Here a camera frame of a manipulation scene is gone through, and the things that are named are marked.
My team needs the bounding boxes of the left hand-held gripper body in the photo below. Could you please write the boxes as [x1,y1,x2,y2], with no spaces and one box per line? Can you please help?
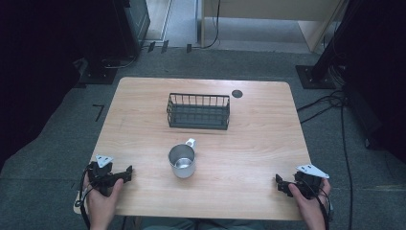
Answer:
[87,154,124,197]

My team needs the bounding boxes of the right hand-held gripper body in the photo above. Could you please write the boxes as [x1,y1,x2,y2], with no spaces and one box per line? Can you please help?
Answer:
[292,164,330,200]

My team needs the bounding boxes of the person's right hand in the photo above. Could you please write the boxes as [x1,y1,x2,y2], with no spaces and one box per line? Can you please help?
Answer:
[288,177,333,226]

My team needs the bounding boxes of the person's left hand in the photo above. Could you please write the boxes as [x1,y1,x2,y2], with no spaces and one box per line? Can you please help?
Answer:
[83,174,125,226]

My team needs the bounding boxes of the black angled floor tape mark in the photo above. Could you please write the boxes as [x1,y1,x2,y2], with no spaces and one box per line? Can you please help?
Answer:
[92,103,105,123]

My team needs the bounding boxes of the person's trousers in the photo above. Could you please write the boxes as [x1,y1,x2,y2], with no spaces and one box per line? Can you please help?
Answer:
[139,217,266,230]

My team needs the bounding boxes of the black stand with square base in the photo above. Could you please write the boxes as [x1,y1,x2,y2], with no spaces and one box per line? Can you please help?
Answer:
[294,0,365,90]

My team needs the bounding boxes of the black cabinet on stand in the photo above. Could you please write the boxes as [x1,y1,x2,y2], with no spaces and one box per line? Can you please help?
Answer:
[78,0,151,86]

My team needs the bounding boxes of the light wooden furniture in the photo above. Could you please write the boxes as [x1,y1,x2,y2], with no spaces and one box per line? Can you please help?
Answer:
[199,0,347,53]

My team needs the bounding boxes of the right hand-held gripper cable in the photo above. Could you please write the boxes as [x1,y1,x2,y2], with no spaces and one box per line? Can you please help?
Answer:
[305,178,331,230]

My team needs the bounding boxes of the hand-held gripper cable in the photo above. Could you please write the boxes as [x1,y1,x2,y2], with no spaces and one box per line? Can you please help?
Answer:
[305,178,331,230]
[78,166,97,230]

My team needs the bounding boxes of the left hand-held gripper cable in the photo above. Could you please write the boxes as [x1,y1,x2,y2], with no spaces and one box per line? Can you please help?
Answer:
[78,166,97,230]

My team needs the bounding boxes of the metal cup with handle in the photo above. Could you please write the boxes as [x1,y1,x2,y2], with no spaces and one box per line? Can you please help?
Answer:
[168,137,197,179]

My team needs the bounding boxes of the bundle of black floor cables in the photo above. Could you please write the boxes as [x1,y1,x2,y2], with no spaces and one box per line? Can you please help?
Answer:
[296,89,347,126]

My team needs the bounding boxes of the black wire basket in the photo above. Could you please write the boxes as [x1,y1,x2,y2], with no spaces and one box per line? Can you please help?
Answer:
[166,92,232,131]

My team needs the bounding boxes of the black hanging cable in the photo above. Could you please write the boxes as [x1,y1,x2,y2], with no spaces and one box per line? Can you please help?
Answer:
[202,0,222,50]

